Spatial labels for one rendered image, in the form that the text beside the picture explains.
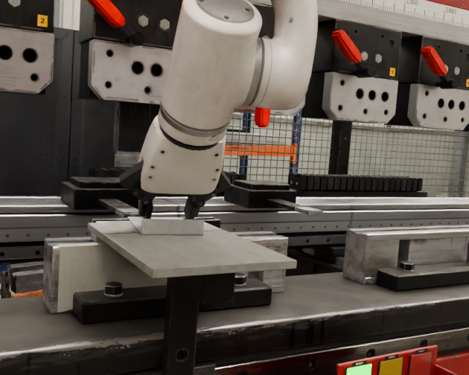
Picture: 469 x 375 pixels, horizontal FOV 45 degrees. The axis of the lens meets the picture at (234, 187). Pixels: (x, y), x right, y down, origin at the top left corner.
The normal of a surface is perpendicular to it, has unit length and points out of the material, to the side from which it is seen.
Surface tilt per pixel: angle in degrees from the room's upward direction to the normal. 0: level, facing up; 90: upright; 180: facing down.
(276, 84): 111
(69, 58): 90
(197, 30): 118
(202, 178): 133
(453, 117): 90
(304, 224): 90
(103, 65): 90
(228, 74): 127
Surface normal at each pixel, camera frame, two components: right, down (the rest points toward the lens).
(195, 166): 0.22, 0.74
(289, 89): 0.25, 0.54
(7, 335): 0.07, -0.99
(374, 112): 0.48, 0.13
